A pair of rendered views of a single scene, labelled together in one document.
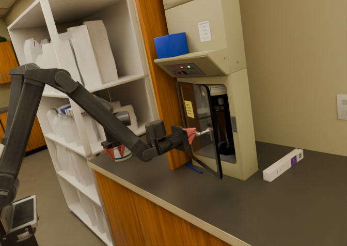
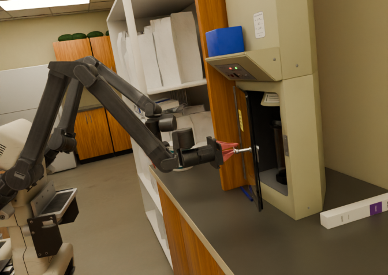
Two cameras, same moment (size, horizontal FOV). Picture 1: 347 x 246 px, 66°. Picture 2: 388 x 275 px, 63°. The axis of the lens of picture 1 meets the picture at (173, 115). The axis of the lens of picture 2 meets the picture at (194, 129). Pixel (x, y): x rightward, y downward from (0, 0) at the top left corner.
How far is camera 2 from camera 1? 0.32 m
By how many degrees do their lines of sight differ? 20
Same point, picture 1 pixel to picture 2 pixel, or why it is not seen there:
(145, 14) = (203, 4)
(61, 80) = (79, 73)
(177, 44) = (228, 40)
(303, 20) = not seen: outside the picture
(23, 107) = (45, 98)
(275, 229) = not seen: outside the picture
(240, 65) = (301, 70)
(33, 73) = (56, 65)
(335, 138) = not seen: outside the picture
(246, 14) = (343, 2)
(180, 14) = (238, 4)
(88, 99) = (107, 96)
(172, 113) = (229, 123)
